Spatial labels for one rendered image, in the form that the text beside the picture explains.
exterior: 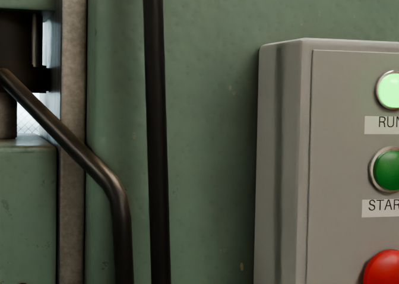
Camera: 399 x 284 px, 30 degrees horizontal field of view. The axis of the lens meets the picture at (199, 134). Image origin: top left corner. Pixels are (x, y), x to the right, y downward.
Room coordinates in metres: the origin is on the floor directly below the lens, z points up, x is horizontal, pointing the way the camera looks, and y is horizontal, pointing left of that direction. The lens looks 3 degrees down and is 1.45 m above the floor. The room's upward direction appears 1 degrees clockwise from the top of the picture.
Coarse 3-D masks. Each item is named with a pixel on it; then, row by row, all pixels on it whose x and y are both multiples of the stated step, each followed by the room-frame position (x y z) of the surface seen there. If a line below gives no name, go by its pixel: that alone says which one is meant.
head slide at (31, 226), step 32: (0, 96) 0.48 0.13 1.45; (0, 128) 0.48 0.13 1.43; (0, 160) 0.42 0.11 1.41; (32, 160) 0.42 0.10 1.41; (0, 192) 0.42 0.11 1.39; (32, 192) 0.42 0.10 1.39; (0, 224) 0.42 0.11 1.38; (32, 224) 0.42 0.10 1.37; (0, 256) 0.42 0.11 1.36; (32, 256) 0.42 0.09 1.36
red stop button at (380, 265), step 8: (376, 256) 0.37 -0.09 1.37; (384, 256) 0.37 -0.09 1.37; (392, 256) 0.37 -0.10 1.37; (368, 264) 0.37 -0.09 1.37; (376, 264) 0.37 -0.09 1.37; (384, 264) 0.36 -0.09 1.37; (392, 264) 0.37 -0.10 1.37; (368, 272) 0.37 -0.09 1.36; (376, 272) 0.36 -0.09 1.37; (384, 272) 0.36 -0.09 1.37; (392, 272) 0.37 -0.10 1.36; (368, 280) 0.36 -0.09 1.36; (376, 280) 0.36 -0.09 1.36; (384, 280) 0.36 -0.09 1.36; (392, 280) 0.37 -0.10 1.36
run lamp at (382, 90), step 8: (392, 72) 0.37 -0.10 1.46; (384, 80) 0.37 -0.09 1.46; (392, 80) 0.37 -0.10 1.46; (376, 88) 0.37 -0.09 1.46; (384, 88) 0.37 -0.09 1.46; (392, 88) 0.37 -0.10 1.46; (376, 96) 0.37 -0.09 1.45; (384, 96) 0.37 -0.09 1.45; (392, 96) 0.37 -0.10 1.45; (384, 104) 0.37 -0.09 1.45; (392, 104) 0.37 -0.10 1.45
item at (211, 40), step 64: (128, 0) 0.40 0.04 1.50; (192, 0) 0.41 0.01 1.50; (256, 0) 0.42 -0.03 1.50; (320, 0) 0.43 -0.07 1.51; (384, 0) 0.44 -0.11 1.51; (128, 64) 0.40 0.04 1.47; (192, 64) 0.41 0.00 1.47; (256, 64) 0.42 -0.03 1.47; (128, 128) 0.40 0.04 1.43; (192, 128) 0.41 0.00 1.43; (256, 128) 0.42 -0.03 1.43; (128, 192) 0.40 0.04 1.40; (192, 192) 0.41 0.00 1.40; (192, 256) 0.41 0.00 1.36
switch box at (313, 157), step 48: (288, 48) 0.38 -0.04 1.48; (336, 48) 0.37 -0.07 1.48; (384, 48) 0.38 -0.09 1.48; (288, 96) 0.38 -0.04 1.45; (336, 96) 0.37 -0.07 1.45; (288, 144) 0.38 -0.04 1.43; (336, 144) 0.37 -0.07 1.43; (384, 144) 0.38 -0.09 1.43; (288, 192) 0.37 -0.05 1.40; (336, 192) 0.37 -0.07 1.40; (288, 240) 0.37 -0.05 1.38; (336, 240) 0.37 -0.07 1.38; (384, 240) 0.38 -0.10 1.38
